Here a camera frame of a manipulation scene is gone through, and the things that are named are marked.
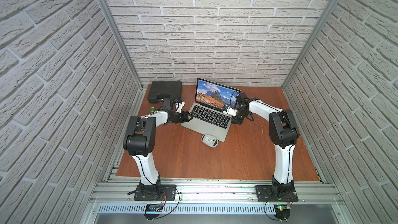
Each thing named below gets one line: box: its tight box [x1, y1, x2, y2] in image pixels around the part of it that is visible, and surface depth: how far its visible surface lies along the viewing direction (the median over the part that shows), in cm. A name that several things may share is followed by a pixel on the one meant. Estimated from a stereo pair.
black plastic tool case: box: [147, 80, 183, 104], surface depth 113 cm
